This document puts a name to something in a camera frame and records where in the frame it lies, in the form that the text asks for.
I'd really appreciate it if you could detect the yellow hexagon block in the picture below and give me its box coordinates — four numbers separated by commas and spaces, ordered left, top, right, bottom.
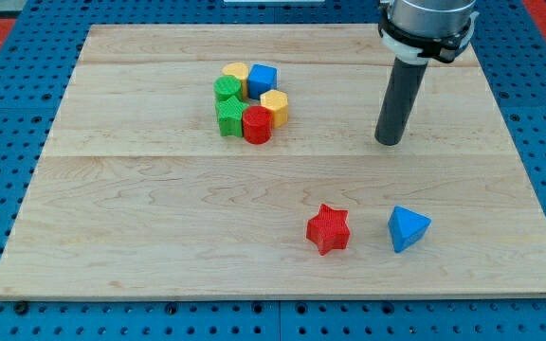
260, 90, 289, 128

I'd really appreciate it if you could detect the yellow heart block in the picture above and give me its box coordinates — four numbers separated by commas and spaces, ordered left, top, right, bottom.
222, 63, 249, 99

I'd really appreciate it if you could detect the red cylinder block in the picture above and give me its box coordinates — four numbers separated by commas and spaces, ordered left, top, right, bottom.
242, 105, 272, 144

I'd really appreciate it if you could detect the blue triangle block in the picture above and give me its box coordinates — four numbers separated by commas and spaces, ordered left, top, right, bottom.
388, 206, 431, 253

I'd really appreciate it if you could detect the blue cube block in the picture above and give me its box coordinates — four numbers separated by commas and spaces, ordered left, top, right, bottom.
247, 64, 278, 99

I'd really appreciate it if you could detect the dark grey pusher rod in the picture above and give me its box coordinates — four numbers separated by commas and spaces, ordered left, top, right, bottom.
374, 58, 428, 146

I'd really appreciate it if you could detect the green cylinder block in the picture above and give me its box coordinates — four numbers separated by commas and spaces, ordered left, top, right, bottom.
213, 75, 243, 102

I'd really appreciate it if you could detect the green star block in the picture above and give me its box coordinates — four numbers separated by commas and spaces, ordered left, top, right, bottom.
215, 97, 249, 137

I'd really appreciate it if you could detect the wooden board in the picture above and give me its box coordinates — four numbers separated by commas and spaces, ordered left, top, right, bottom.
0, 24, 546, 301

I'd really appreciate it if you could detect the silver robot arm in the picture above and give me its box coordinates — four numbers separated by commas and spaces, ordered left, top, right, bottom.
378, 0, 479, 65

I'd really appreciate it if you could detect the red star block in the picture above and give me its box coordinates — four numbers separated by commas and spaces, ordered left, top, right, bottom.
306, 204, 351, 256

